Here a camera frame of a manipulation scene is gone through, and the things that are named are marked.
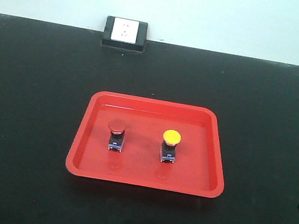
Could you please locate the red plastic tray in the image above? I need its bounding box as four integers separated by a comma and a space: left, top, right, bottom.
66, 92, 224, 198

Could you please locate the black white power socket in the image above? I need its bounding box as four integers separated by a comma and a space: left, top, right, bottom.
101, 16, 148, 52

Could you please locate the yellow mushroom push button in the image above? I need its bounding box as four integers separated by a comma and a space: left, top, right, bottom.
160, 129, 182, 163

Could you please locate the red mushroom push button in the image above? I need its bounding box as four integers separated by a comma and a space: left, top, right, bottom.
108, 119, 126, 153

